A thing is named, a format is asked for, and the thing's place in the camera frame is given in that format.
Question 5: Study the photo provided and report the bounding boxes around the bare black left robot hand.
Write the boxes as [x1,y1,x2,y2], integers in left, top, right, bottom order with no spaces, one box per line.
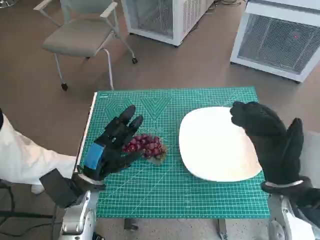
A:
[81,104,145,182]

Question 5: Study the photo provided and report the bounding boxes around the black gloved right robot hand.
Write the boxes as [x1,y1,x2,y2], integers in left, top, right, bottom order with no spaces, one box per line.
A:
[229,101,305,186]

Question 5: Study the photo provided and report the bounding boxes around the red toy grape bunch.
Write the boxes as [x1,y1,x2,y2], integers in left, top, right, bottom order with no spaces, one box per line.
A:
[121,134,169,166]

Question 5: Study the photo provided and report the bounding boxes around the white square plate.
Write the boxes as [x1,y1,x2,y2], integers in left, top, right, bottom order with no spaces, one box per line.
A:
[178,106,263,183]

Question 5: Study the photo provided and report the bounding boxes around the green cutting mat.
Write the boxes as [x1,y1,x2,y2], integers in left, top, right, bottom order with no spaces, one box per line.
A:
[79,86,270,219]

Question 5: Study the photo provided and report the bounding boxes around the wide white mesh cabinet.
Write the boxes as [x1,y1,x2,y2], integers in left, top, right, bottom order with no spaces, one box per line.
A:
[229,0,320,84]

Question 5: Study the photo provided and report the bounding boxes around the black floor bar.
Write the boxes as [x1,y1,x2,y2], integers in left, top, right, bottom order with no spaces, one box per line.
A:
[0,211,58,221]

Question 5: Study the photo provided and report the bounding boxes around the tall white mesh cabinet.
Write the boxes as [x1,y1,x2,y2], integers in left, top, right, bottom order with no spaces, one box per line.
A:
[120,0,216,47]

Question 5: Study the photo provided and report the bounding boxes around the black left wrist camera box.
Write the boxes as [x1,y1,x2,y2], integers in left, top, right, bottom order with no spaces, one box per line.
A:
[39,168,83,209]

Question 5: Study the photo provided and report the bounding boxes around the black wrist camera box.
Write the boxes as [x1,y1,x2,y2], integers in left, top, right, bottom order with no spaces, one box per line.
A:
[297,176,320,208]
[39,168,83,209]

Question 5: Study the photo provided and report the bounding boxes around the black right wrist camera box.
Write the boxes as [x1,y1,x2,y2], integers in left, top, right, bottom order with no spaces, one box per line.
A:
[297,176,320,208]

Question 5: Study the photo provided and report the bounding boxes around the metal table leg bracket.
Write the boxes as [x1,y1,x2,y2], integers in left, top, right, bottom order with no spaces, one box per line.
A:
[216,218,228,240]
[124,218,139,231]

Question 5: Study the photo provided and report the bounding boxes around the black looped floor cable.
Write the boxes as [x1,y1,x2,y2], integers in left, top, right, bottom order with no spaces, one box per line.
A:
[0,179,16,240]

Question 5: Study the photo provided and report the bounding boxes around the grey chair with white frame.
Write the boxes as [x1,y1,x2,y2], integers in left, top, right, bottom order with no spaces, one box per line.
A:
[33,0,139,91]

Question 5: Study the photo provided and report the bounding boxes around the thin cables behind cabinets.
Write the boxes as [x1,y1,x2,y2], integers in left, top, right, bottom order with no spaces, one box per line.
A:
[207,0,247,13]

